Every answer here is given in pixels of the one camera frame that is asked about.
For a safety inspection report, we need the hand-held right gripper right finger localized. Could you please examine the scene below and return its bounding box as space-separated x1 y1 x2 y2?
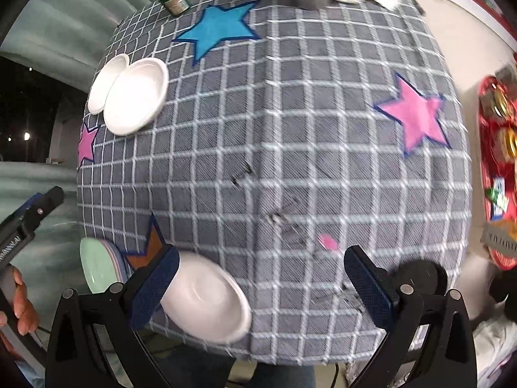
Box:
343 245 478 388

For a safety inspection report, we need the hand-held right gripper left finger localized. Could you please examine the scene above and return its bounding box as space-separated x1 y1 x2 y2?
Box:
46 244 181 388

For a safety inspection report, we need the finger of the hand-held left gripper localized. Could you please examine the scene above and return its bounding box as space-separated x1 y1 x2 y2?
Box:
22 186 66 230

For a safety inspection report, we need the white bowl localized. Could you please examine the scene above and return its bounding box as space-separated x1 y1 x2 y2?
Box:
159 251 252 343

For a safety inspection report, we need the person's left hand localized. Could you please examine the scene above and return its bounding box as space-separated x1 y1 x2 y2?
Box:
0 264 40 337

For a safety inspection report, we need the pastel purple plate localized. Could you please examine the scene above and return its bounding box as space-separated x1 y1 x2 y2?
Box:
101 240 135 280

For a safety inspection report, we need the black round disc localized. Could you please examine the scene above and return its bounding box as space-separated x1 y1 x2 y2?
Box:
393 260 448 305

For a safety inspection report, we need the mint green plate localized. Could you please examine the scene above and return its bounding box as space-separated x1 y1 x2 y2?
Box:
79 237 122 294

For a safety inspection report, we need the small white plate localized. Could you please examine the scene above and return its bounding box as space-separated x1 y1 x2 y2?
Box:
87 53 130 115

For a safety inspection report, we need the grey lettered sign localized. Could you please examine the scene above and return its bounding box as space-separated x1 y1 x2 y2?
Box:
481 219 517 260

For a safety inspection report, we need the large white plate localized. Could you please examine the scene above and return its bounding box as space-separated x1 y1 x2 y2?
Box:
103 57 170 136

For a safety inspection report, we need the white plastic bag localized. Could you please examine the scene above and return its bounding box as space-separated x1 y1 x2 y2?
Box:
472 314 517 388

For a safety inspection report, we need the green and white packet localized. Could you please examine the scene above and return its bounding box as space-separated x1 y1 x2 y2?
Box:
485 177 510 213

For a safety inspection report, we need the red tray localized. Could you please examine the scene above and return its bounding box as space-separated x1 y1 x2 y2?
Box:
477 74 517 271

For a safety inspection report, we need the grey checked star tablecloth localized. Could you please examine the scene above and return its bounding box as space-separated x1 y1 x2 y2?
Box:
76 0 473 368

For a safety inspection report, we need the gold lid jar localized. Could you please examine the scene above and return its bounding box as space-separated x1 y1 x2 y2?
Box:
493 92 513 117
499 128 517 155

